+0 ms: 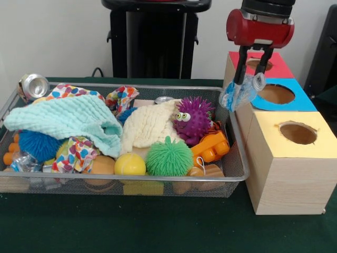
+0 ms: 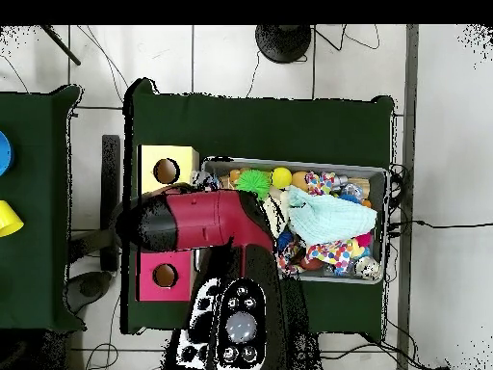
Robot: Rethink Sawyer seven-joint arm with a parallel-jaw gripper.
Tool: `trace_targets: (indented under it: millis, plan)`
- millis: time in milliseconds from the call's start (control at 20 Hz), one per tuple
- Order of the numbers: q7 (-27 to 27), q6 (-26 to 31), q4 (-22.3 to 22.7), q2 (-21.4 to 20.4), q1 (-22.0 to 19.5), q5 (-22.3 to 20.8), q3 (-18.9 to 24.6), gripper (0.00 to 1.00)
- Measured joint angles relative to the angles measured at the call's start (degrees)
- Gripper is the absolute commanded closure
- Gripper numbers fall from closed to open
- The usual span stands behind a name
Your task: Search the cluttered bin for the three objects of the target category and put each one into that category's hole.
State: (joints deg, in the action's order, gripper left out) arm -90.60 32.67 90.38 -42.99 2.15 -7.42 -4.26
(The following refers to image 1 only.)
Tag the silver crushed can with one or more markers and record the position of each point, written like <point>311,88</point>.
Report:
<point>34,86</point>

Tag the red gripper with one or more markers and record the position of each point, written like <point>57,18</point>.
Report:
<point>260,30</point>

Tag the orange toy building block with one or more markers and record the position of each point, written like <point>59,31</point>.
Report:
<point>211,147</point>

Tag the large colourful dotted cloth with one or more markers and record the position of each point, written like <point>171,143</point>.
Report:
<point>68,92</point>

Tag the black panel stand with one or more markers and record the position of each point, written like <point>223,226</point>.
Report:
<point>324,47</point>

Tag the blue spiky rubber ball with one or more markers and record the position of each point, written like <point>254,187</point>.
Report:
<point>38,146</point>

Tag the small colourful dotted cloth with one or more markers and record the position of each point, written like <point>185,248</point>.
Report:
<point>76,153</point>

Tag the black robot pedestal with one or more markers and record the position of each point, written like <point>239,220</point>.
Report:
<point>152,42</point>

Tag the yellow ball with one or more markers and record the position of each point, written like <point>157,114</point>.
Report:
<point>130,165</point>

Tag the dark green table cloth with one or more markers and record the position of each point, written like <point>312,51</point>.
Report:
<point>158,226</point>

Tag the purple spiky ball with eyes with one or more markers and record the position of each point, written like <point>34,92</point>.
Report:
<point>196,121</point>

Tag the cream white cloth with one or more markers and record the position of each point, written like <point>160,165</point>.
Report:
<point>150,126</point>

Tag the mint green cloth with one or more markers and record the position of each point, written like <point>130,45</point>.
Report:
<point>63,118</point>

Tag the green spiky rubber ball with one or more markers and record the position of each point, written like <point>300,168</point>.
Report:
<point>168,157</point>

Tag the wooden box with three holes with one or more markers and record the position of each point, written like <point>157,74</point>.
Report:
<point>295,174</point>

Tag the shallow clear mesh bin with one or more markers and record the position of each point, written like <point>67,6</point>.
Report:
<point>234,168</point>

